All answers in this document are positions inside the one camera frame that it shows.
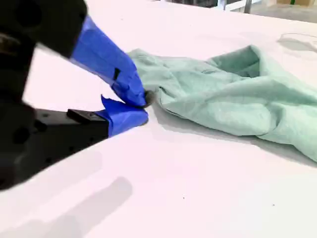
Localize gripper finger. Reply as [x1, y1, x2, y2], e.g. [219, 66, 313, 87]
[37, 0, 156, 109]
[34, 95, 150, 174]

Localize pale green T-shirt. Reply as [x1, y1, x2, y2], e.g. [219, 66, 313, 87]
[127, 44, 317, 163]

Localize white furniture frame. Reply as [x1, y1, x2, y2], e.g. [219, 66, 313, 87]
[217, 0, 254, 13]

